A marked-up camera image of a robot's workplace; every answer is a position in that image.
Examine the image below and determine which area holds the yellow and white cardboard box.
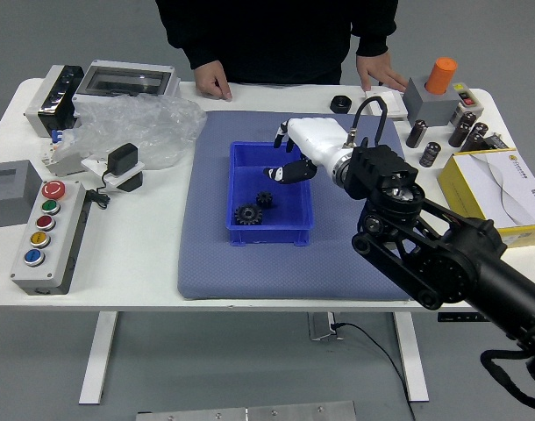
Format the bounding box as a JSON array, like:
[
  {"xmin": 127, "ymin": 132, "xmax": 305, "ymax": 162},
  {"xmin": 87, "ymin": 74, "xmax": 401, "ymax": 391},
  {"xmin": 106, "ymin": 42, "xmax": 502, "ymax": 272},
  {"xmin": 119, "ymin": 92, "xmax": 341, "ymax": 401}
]
[{"xmin": 438, "ymin": 148, "xmax": 535, "ymax": 249}]

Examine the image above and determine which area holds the clear plastic bag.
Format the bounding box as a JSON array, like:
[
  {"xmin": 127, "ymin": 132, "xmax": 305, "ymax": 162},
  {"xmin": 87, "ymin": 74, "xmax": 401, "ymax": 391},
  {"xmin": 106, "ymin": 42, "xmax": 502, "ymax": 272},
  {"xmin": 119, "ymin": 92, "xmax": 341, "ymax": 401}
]
[{"xmin": 52, "ymin": 94, "xmax": 207, "ymax": 172}]

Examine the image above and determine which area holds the dark brown capacitor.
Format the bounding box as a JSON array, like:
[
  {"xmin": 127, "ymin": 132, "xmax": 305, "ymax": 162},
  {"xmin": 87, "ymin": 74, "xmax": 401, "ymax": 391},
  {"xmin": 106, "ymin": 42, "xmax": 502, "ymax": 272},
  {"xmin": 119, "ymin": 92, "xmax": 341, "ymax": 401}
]
[
  {"xmin": 459, "ymin": 122, "xmax": 489, "ymax": 153},
  {"xmin": 418, "ymin": 140, "xmax": 442, "ymax": 168},
  {"xmin": 405, "ymin": 118, "xmax": 429, "ymax": 149},
  {"xmin": 447, "ymin": 111, "xmax": 477, "ymax": 148}
]

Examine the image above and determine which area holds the white table leg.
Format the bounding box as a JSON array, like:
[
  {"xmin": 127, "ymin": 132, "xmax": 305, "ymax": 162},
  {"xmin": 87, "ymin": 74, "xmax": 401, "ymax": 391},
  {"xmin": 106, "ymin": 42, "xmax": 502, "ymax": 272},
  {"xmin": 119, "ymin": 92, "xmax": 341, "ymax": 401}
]
[
  {"xmin": 392, "ymin": 310, "xmax": 430, "ymax": 403},
  {"xmin": 77, "ymin": 310, "xmax": 120, "ymax": 405}
]

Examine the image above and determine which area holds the white switch box red button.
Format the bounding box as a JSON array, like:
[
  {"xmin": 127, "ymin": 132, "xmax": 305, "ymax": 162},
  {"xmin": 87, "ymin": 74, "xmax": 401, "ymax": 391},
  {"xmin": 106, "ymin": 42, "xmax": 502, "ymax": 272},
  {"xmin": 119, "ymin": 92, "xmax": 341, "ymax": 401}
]
[{"xmin": 449, "ymin": 82, "xmax": 483, "ymax": 124}]

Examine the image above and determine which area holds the orange cylinder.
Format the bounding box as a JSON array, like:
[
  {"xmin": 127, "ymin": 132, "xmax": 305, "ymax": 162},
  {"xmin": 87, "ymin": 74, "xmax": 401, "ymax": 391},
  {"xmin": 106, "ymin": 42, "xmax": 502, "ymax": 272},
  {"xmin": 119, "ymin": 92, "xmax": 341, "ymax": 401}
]
[{"xmin": 424, "ymin": 56, "xmax": 458, "ymax": 96}]

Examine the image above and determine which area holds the grey metal control box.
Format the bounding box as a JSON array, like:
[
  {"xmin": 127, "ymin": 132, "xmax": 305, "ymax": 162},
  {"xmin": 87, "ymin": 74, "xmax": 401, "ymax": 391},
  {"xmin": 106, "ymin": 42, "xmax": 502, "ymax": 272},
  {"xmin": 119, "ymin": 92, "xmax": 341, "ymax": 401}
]
[{"xmin": 306, "ymin": 311, "xmax": 344, "ymax": 342}]

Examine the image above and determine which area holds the grey enclosure with black panel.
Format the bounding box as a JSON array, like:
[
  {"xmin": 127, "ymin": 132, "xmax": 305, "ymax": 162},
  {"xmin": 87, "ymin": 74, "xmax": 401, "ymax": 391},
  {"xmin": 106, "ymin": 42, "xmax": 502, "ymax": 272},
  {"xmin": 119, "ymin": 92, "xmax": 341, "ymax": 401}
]
[{"xmin": 23, "ymin": 64, "xmax": 85, "ymax": 138}]

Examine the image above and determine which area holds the white circuit breaker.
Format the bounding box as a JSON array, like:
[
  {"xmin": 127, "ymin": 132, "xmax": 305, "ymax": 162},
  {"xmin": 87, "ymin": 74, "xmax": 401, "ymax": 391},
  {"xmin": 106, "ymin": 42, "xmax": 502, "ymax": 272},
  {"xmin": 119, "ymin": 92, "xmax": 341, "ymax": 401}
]
[{"xmin": 39, "ymin": 129, "xmax": 82, "ymax": 176}]

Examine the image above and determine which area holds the black adapter cord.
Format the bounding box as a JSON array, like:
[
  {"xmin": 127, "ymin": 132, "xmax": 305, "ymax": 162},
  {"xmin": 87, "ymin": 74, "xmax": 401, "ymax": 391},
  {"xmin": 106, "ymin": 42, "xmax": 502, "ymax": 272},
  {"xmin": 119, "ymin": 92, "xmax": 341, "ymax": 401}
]
[{"xmin": 85, "ymin": 168, "xmax": 113, "ymax": 210}]

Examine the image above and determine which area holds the blue plastic box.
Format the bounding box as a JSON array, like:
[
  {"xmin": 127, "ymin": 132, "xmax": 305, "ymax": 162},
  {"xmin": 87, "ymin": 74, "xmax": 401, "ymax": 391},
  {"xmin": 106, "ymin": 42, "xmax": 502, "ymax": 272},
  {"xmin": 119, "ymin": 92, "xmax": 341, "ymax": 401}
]
[{"xmin": 225, "ymin": 140, "xmax": 315, "ymax": 248}]

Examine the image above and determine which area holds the small black electronic module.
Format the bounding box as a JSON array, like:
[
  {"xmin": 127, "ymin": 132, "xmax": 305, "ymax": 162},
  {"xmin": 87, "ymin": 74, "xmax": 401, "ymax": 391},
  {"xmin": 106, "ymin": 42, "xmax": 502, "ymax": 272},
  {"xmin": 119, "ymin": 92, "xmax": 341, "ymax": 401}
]
[{"xmin": 481, "ymin": 132, "xmax": 512, "ymax": 153}]

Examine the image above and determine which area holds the white wall switch plate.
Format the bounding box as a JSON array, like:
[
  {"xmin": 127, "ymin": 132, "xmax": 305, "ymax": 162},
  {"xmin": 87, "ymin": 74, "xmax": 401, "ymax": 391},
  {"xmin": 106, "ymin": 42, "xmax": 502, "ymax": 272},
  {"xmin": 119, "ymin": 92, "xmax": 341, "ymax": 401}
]
[{"xmin": 364, "ymin": 87, "xmax": 407, "ymax": 119}]

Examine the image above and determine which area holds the person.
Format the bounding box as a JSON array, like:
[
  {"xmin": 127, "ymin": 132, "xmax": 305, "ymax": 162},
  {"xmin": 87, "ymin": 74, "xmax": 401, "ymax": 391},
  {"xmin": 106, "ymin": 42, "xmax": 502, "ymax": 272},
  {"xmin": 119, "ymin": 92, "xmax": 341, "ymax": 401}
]
[{"xmin": 155, "ymin": 0, "xmax": 400, "ymax": 87}]

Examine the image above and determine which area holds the black table control panel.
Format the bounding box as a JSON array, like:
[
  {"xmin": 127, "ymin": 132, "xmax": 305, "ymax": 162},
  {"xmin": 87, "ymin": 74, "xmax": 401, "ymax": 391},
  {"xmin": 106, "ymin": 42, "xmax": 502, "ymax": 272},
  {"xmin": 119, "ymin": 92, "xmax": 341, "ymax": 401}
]
[{"xmin": 437, "ymin": 311, "xmax": 488, "ymax": 323}]

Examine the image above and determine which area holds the big black gear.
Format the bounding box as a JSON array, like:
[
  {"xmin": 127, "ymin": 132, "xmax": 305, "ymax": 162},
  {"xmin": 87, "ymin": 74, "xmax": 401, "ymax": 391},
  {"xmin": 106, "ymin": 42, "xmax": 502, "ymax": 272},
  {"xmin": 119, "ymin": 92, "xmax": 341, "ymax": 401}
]
[{"xmin": 233, "ymin": 203, "xmax": 263, "ymax": 226}]

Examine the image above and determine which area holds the grey metal plate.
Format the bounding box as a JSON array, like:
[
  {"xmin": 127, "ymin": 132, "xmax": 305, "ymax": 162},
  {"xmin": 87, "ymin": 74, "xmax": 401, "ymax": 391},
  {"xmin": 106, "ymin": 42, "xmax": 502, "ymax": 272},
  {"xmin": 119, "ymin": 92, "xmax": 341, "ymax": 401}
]
[{"xmin": 135, "ymin": 400, "xmax": 357, "ymax": 421}]

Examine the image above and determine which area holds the grey pushbutton control box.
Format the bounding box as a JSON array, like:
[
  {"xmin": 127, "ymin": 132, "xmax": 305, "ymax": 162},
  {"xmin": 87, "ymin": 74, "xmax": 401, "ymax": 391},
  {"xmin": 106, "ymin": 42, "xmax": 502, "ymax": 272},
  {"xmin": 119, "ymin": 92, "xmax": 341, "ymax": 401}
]
[{"xmin": 9, "ymin": 178, "xmax": 92, "ymax": 296}]

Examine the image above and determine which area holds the white socket plate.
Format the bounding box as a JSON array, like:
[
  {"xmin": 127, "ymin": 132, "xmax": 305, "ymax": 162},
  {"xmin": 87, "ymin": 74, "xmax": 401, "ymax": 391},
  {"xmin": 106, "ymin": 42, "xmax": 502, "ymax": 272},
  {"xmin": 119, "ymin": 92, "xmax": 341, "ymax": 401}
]
[{"xmin": 81, "ymin": 156, "xmax": 146, "ymax": 193}]

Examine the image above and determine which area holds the black hex nut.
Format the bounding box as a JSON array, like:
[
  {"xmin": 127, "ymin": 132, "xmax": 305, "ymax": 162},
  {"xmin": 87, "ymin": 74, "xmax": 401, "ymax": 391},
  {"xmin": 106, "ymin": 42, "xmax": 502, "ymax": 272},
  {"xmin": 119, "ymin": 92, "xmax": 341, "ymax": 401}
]
[{"xmin": 329, "ymin": 94, "xmax": 353, "ymax": 115}]

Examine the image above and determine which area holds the person's left hand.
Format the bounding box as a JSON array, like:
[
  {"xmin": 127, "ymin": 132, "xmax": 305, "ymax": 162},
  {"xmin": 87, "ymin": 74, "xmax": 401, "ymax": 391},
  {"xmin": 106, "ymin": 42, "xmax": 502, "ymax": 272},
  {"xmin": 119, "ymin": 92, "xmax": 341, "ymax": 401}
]
[{"xmin": 356, "ymin": 52, "xmax": 409, "ymax": 93}]

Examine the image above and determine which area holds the black power cable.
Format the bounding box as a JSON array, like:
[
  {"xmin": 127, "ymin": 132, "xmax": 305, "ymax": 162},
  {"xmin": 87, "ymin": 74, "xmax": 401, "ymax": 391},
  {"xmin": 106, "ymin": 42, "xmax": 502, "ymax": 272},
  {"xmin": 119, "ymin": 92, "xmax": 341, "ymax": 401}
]
[{"xmin": 332, "ymin": 322, "xmax": 417, "ymax": 421}]

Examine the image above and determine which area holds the grey block with square hole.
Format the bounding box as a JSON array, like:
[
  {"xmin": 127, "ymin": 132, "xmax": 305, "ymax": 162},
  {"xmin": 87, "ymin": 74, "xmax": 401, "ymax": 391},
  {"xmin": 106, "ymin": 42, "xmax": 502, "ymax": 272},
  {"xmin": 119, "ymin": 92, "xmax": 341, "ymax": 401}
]
[{"xmin": 0, "ymin": 160, "xmax": 43, "ymax": 229}]

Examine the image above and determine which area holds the person's right hand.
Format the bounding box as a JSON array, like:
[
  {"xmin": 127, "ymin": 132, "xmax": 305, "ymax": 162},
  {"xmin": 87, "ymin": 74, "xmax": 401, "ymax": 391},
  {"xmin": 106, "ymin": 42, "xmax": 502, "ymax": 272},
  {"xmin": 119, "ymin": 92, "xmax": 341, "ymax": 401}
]
[{"xmin": 194, "ymin": 61, "xmax": 232, "ymax": 101}]

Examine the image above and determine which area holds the grey-blue foam mat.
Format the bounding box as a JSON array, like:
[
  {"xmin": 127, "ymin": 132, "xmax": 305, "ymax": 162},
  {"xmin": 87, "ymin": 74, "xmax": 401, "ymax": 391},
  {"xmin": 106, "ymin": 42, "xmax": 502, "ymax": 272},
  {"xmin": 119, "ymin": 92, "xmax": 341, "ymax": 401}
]
[{"xmin": 176, "ymin": 109, "xmax": 434, "ymax": 302}]

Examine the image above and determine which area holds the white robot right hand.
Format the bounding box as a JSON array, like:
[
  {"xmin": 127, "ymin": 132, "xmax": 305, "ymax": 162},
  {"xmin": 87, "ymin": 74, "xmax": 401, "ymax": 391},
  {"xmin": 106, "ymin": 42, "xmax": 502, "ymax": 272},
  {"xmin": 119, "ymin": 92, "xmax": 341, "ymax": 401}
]
[{"xmin": 262, "ymin": 116, "xmax": 352, "ymax": 185}]

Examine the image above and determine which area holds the black power adapter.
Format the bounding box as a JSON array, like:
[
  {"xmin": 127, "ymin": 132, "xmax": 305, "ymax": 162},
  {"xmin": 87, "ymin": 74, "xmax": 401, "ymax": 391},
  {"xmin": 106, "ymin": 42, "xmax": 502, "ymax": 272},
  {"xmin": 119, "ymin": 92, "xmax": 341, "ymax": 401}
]
[{"xmin": 106, "ymin": 142, "xmax": 139, "ymax": 175}]

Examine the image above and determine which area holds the grey distribution box clear lid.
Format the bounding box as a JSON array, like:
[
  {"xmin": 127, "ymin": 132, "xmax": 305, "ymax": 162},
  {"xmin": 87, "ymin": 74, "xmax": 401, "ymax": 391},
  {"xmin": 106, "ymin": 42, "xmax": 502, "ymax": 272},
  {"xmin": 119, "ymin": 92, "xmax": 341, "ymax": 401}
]
[{"xmin": 72, "ymin": 60, "xmax": 182, "ymax": 103}]

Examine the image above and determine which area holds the grey block with round hole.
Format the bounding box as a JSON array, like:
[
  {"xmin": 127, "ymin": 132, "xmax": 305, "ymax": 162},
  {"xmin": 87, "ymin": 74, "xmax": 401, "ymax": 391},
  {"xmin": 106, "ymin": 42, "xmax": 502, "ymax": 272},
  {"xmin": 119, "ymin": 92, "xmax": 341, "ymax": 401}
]
[{"xmin": 402, "ymin": 76, "xmax": 461, "ymax": 127}]

